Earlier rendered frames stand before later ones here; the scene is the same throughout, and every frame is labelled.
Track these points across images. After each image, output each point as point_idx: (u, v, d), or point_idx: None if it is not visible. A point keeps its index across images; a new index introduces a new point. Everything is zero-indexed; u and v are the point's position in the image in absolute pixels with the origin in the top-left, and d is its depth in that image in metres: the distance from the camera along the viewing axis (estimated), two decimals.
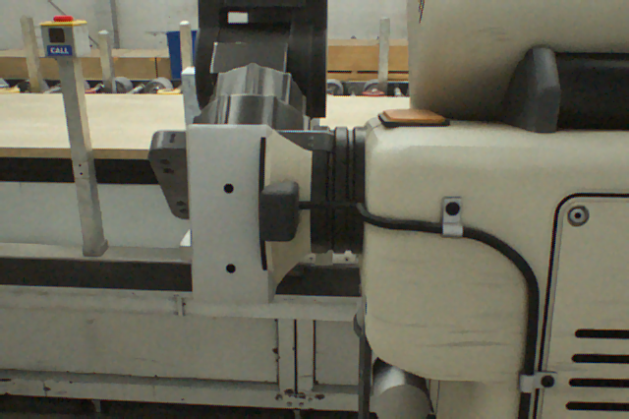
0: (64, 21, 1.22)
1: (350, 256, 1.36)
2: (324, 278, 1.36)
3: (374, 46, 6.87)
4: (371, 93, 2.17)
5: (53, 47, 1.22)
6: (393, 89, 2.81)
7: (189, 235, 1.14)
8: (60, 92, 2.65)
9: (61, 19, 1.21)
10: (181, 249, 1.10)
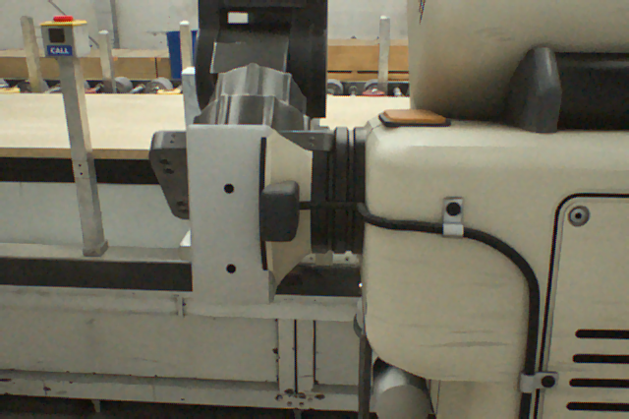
0: (64, 21, 1.22)
1: (350, 256, 1.36)
2: (324, 278, 1.36)
3: (374, 46, 6.87)
4: (371, 93, 2.17)
5: (53, 47, 1.22)
6: (393, 89, 2.81)
7: (189, 235, 1.14)
8: (60, 92, 2.65)
9: (61, 19, 1.21)
10: (181, 249, 1.10)
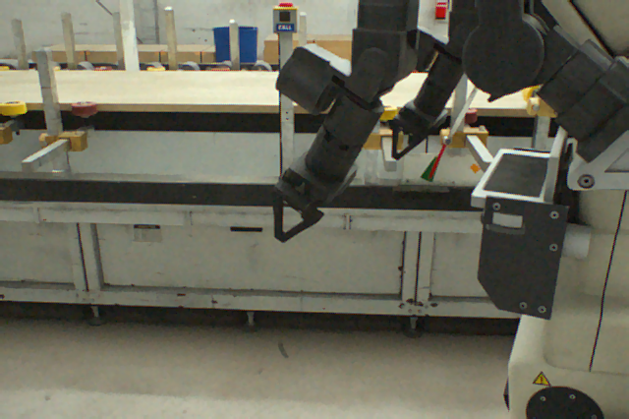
0: (288, 6, 1.71)
1: (482, 180, 1.85)
2: (463, 197, 1.86)
3: None
4: None
5: (280, 25, 1.71)
6: None
7: (387, 155, 1.64)
8: None
9: (287, 5, 1.71)
10: (386, 163, 1.60)
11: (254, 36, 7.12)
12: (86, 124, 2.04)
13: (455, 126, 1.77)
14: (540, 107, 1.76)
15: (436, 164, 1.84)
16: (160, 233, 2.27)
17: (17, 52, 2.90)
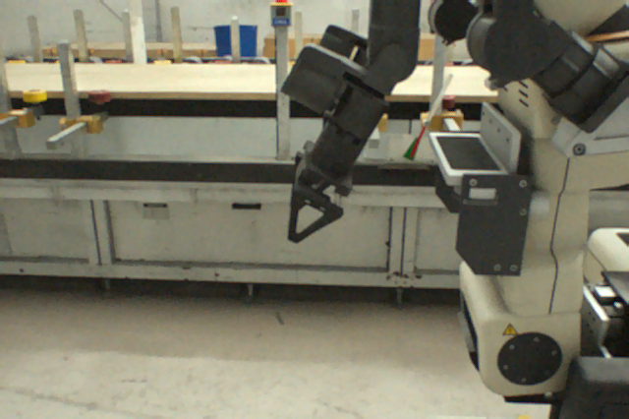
0: (283, 2, 1.92)
1: None
2: None
3: None
4: None
5: (276, 20, 1.92)
6: None
7: (371, 135, 1.85)
8: None
9: (282, 1, 1.91)
10: (371, 141, 1.81)
11: (253, 34, 7.33)
12: (101, 110, 2.25)
13: (433, 109, 1.98)
14: None
15: (417, 145, 2.05)
16: (167, 210, 2.48)
17: (32, 47, 3.11)
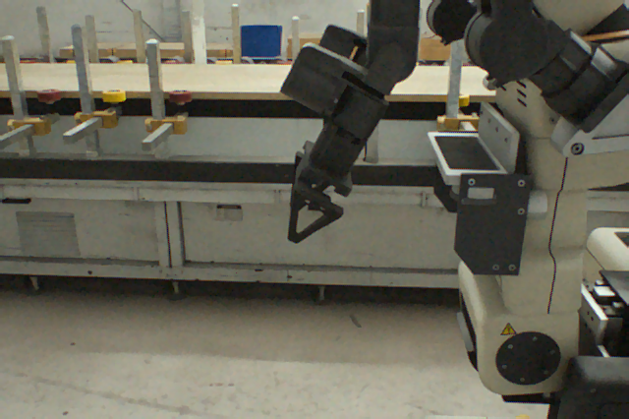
0: None
1: None
2: None
3: (427, 39, 7.55)
4: None
5: None
6: None
7: None
8: None
9: None
10: None
11: (278, 34, 7.31)
12: (182, 111, 2.23)
13: None
14: None
15: None
16: (241, 212, 2.47)
17: (89, 47, 3.09)
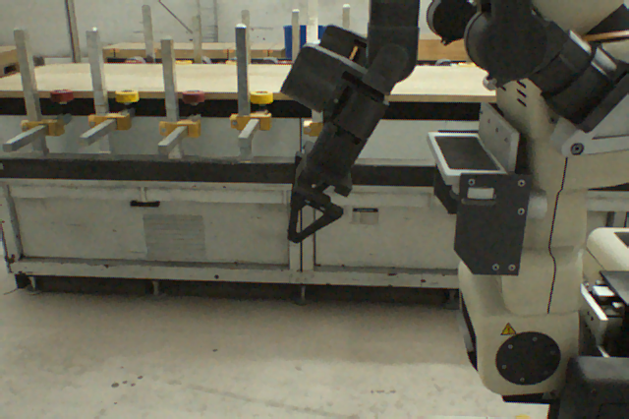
0: None
1: None
2: None
3: None
4: None
5: None
6: None
7: None
8: None
9: None
10: None
11: None
12: None
13: None
14: None
15: None
16: (377, 215, 2.43)
17: (195, 47, 3.06)
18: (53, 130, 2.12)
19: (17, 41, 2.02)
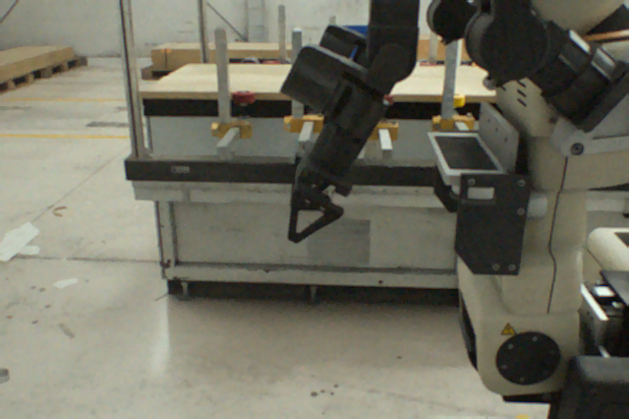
0: None
1: None
2: None
3: None
4: None
5: None
6: None
7: None
8: None
9: None
10: None
11: None
12: None
13: None
14: None
15: None
16: None
17: None
18: (246, 133, 2.07)
19: (217, 41, 1.97)
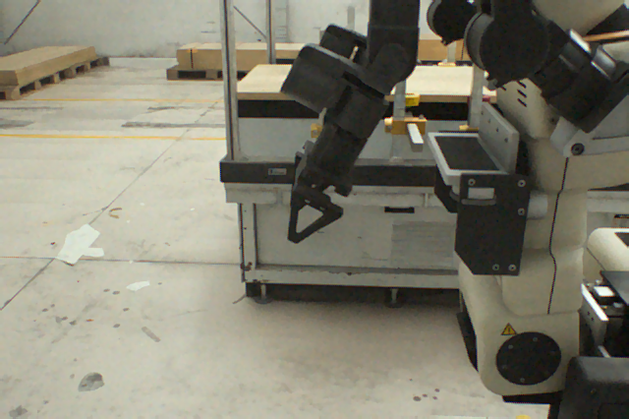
0: None
1: None
2: None
3: None
4: None
5: None
6: None
7: None
8: None
9: None
10: None
11: None
12: None
13: None
14: None
15: None
16: None
17: None
18: None
19: None
